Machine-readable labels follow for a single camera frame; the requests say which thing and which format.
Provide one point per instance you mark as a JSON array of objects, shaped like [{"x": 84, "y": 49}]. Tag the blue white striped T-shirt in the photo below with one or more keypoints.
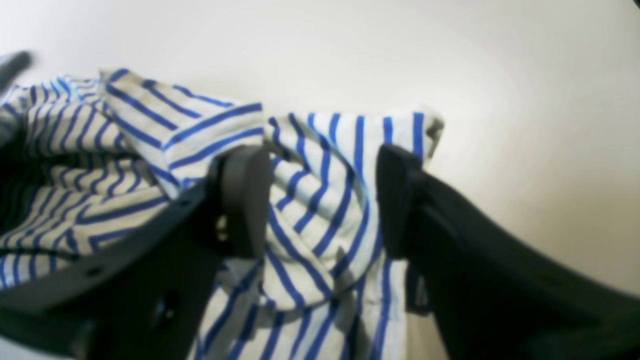
[{"x": 141, "y": 220}]

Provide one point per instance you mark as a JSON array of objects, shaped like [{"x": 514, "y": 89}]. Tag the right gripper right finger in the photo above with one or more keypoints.
[{"x": 493, "y": 297}]

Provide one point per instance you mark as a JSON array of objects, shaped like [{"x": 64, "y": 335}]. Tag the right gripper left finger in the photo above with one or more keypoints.
[{"x": 144, "y": 297}]

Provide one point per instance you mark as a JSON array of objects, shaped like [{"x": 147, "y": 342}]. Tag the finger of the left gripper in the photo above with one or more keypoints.
[{"x": 13, "y": 65}]

